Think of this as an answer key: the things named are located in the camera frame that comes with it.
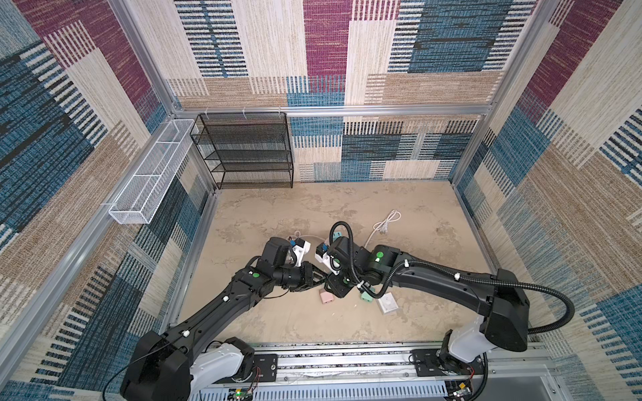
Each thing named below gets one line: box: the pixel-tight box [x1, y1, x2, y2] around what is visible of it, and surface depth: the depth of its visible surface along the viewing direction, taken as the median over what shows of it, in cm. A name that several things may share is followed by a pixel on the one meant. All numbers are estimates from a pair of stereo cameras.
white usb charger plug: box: [376, 291, 399, 315], surface depth 84 cm
